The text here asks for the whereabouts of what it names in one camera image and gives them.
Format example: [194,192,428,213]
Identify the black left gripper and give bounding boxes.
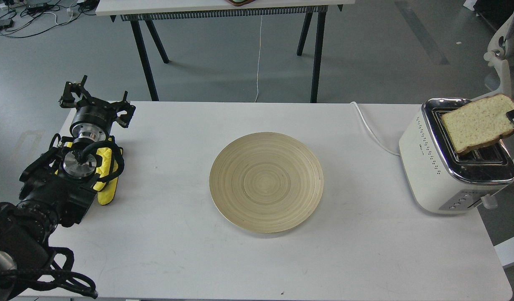
[59,75,135,139]

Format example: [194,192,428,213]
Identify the slice of bread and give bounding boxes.
[442,94,514,156]

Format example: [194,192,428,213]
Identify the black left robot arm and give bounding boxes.
[0,76,135,301]

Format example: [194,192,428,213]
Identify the white and chrome toaster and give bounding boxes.
[399,98,514,214]

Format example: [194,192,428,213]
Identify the yellow cloth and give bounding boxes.
[63,147,119,206]

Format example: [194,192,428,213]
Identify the white background table black legs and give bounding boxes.
[95,0,354,103]

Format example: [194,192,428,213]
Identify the brown object on background table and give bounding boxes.
[227,0,254,6]

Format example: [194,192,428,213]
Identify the round wooden plate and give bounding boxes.
[209,132,324,234]

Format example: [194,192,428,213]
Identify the floor cables and power strips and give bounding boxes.
[0,0,100,42]

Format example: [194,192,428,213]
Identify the white toaster power cord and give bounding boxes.
[351,101,402,157]

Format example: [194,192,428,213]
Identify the white hanging cable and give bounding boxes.
[254,15,263,103]

